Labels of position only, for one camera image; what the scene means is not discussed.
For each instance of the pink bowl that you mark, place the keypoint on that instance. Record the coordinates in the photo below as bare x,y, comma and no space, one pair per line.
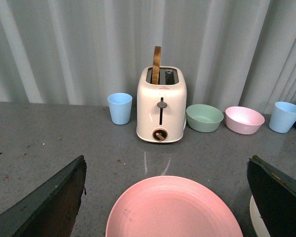
243,120

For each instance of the cream plate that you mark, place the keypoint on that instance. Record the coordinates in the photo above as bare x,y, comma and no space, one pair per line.
257,222

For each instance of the grey curtain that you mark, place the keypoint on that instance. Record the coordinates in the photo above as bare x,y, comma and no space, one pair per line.
231,52

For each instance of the pink plate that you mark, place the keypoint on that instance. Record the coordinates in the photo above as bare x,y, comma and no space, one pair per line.
171,206

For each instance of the cream toaster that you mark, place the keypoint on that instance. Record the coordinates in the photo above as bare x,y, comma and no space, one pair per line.
161,107

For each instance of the light blue cup right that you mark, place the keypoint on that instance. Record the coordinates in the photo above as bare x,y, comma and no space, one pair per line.
283,117

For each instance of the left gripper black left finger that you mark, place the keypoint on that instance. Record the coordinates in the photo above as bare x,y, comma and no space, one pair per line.
51,209

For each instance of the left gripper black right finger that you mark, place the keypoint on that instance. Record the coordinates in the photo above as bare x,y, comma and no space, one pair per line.
263,177

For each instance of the light blue cup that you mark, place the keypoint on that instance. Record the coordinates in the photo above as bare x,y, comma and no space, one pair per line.
283,117
120,107

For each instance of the toast slice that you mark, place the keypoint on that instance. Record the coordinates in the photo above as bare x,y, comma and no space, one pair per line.
156,65

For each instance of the green bowl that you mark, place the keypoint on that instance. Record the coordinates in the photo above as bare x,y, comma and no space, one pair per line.
203,118

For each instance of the light blue cup left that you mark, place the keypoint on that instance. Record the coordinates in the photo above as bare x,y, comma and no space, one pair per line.
120,107

